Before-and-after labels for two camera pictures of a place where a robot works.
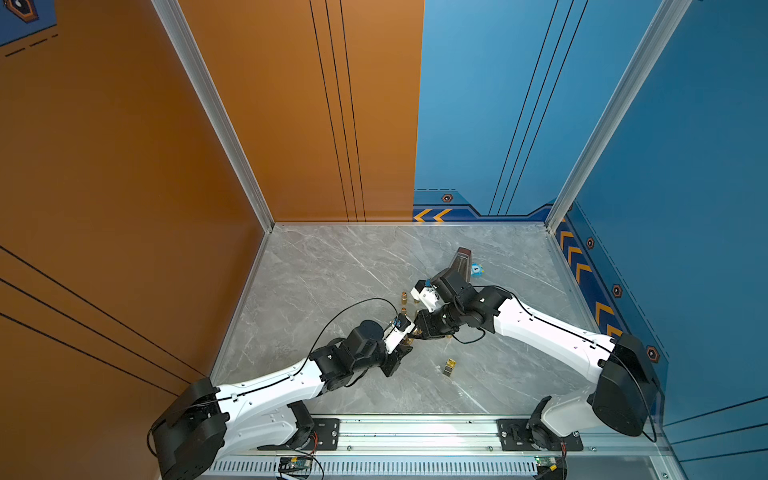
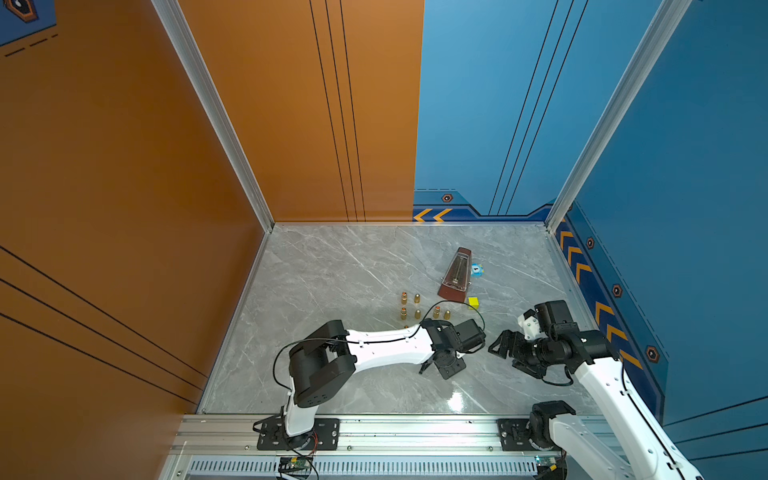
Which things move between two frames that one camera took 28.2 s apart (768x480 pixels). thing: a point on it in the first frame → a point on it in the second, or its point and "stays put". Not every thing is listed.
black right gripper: (425, 329) → (504, 338)
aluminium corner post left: (195, 67) stays put
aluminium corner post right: (664, 22) stays put
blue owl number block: (477, 270) stays put
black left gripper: (395, 358) → (455, 370)
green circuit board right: (548, 462) stays put
